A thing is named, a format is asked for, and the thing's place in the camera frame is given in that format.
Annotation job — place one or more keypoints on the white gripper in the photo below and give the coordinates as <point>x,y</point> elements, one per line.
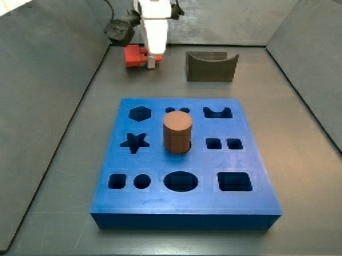
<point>155,13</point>

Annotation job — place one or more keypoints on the red three prong object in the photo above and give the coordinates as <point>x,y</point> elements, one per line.
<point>135,56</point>

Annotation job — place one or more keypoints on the black curved fixture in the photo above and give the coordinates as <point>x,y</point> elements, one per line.
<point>210,66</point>

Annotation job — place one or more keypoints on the brown cylinder peg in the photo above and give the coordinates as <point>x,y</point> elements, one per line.
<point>176,132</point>

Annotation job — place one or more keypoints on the blue shape sorting block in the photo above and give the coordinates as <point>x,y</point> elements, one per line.
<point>212,188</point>

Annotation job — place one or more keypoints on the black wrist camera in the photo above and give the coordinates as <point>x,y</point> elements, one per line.
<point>119,32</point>

